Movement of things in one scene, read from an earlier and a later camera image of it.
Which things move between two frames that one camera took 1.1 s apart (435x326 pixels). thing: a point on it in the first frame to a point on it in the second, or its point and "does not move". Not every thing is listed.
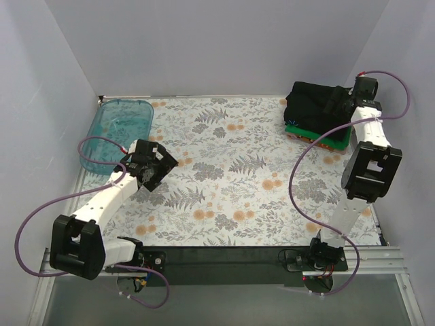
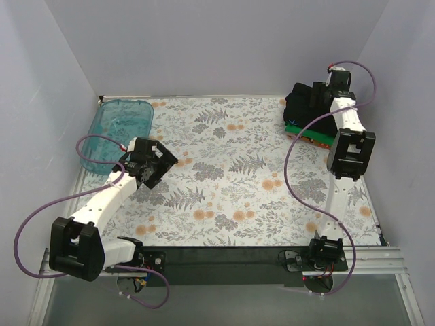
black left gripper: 163,166 does not move
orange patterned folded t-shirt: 319,145 does not move
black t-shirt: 317,108 does not move
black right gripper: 343,102 to 317,94
